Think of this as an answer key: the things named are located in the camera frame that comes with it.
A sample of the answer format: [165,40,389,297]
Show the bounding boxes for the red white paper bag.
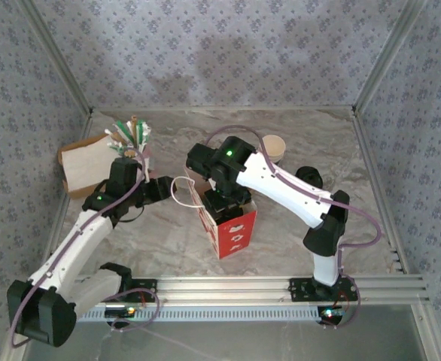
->
[170,167,258,260]

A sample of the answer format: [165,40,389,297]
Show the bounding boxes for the white napkin stack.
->
[61,139,120,191]

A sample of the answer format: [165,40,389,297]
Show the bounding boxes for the paper cup stack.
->
[261,135,286,165]

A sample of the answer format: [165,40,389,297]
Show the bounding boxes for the green white wrapped straw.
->
[141,124,153,153]
[114,120,134,147]
[104,128,126,147]
[135,119,147,151]

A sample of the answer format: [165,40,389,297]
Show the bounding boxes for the brown paper straw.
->
[129,115,139,150]

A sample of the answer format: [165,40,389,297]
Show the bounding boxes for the brown cardboard napkin box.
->
[57,133,127,200]

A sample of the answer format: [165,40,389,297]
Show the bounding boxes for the small circuit board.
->
[318,306,346,320]
[105,306,137,319]

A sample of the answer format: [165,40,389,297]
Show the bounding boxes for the aluminium side rail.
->
[351,108,410,275]
[38,112,96,278]

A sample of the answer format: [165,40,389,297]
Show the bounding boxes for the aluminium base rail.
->
[20,275,431,305]

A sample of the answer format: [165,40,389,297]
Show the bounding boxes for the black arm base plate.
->
[288,277,358,302]
[124,278,158,304]

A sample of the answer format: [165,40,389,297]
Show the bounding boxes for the grey slotted cable duct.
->
[75,305,321,323]

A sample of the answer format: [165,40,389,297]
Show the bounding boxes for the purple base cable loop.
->
[103,288,161,334]
[324,274,363,331]

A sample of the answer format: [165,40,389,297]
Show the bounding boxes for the aluminium frame post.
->
[17,0,95,115]
[351,0,430,115]

